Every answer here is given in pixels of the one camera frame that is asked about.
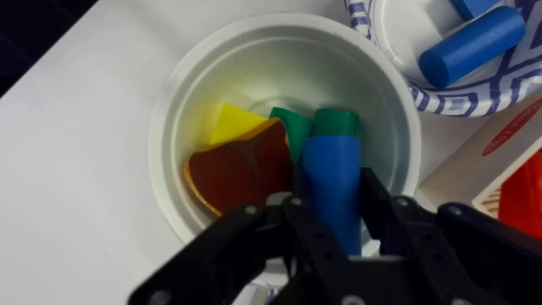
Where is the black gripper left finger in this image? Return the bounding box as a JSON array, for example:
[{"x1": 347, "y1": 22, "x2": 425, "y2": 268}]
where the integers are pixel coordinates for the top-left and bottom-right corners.
[{"x1": 127, "y1": 191, "x2": 340, "y2": 305}]

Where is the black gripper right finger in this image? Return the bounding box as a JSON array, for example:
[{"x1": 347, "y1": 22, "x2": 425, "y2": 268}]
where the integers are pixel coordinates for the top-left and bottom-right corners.
[{"x1": 344, "y1": 166, "x2": 542, "y2": 305}]

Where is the blue cylinder block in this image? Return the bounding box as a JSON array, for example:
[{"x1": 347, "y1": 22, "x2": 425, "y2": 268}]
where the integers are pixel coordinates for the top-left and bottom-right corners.
[
  {"x1": 301, "y1": 132, "x2": 364, "y2": 259},
  {"x1": 416, "y1": 3, "x2": 528, "y2": 90}
]

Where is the dark red block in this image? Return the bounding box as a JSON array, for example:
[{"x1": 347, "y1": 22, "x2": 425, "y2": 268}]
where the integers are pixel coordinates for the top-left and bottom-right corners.
[{"x1": 181, "y1": 119, "x2": 296, "y2": 220}]

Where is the wooden block box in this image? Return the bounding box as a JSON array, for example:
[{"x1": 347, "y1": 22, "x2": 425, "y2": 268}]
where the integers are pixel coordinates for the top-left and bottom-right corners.
[{"x1": 415, "y1": 93, "x2": 542, "y2": 241}]

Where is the yellow block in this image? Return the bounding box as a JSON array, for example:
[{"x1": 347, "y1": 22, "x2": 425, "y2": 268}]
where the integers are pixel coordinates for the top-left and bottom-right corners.
[{"x1": 203, "y1": 102, "x2": 271, "y2": 147}]

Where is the green cylinder block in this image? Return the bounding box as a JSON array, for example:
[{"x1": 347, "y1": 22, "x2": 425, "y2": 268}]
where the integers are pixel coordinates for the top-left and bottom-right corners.
[{"x1": 308, "y1": 107, "x2": 362, "y2": 139}]

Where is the white bowl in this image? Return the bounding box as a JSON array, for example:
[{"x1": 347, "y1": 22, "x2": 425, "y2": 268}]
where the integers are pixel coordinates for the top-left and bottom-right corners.
[
  {"x1": 344, "y1": 0, "x2": 542, "y2": 120},
  {"x1": 147, "y1": 12, "x2": 423, "y2": 246}
]

